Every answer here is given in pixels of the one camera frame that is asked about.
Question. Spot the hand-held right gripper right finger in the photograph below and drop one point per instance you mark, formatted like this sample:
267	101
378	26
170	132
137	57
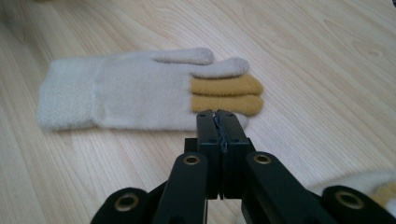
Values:
233	146

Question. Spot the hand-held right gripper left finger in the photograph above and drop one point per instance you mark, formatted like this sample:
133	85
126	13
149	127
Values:
210	140

